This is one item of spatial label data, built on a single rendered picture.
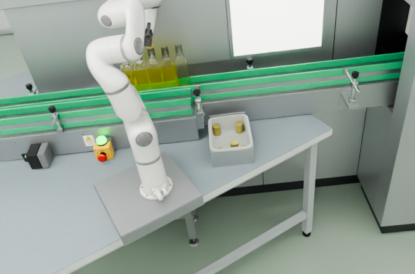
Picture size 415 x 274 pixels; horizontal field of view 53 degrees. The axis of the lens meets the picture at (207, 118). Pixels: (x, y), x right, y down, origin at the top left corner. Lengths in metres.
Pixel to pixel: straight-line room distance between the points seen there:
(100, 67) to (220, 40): 0.73
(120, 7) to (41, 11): 0.70
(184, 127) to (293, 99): 0.50
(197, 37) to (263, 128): 0.50
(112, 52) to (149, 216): 0.59
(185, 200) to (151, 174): 0.15
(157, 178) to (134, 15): 0.58
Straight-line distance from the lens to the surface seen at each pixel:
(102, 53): 1.30
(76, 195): 1.76
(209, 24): 1.85
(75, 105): 1.90
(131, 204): 1.57
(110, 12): 1.33
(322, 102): 1.93
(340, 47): 2.05
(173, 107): 1.75
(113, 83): 1.29
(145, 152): 1.43
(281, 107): 1.89
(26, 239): 1.69
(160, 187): 1.54
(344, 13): 1.98
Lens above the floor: 1.93
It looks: 37 degrees down
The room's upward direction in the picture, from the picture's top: 8 degrees counter-clockwise
